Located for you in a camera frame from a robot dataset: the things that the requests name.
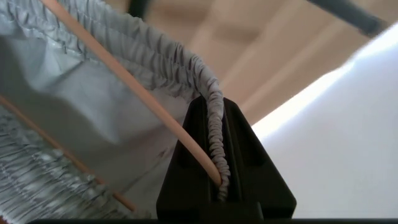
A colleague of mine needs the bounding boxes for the pink clothes hanger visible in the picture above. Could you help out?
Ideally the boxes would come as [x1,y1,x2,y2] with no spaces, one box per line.
[0,0,223,213]

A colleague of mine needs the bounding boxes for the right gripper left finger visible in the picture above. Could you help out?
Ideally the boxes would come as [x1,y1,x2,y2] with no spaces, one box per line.
[156,95,223,219]

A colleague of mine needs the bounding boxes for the black clothes rack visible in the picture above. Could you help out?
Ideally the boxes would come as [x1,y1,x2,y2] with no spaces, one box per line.
[126,0,390,37]

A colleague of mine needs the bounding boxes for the pale grey shorts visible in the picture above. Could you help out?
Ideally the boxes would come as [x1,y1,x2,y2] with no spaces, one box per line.
[0,0,233,224]

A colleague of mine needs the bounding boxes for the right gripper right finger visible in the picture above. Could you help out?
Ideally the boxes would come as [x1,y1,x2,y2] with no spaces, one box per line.
[222,98,297,219]

